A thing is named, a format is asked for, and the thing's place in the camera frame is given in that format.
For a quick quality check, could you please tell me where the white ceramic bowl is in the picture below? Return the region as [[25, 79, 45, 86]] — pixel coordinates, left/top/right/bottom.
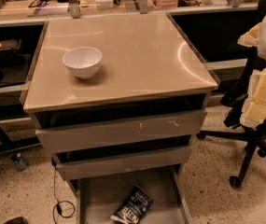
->
[[63, 47, 103, 79]]

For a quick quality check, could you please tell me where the blue kettle chip bag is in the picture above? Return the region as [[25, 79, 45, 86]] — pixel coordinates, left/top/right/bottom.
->
[[110, 186, 153, 224]]

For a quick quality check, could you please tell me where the top grey drawer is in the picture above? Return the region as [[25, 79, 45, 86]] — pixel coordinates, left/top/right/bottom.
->
[[36, 109, 206, 154]]

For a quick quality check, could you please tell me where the middle grey drawer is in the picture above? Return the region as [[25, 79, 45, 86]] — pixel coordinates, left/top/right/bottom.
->
[[57, 146, 191, 180]]

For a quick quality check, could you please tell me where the black cable on floor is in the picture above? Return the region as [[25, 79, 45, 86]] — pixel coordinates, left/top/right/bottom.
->
[[51, 159, 77, 224]]

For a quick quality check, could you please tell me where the plastic water bottle on floor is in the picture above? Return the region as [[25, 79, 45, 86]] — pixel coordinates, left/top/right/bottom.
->
[[11, 153, 29, 172]]

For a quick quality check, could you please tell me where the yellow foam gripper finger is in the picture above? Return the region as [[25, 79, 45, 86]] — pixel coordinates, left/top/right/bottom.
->
[[240, 68, 266, 128], [237, 23, 260, 47]]

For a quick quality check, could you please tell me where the open bottom grey drawer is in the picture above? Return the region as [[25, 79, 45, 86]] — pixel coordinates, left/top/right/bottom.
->
[[77, 167, 191, 224]]

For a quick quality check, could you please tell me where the black office chair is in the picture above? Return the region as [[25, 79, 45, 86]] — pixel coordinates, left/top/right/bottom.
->
[[196, 0, 266, 189]]

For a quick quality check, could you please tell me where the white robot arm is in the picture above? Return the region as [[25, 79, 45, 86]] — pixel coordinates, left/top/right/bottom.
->
[[238, 16, 266, 128]]

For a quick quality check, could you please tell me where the grey drawer cabinet with counter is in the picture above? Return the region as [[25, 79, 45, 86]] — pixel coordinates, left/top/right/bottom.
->
[[19, 11, 221, 224]]

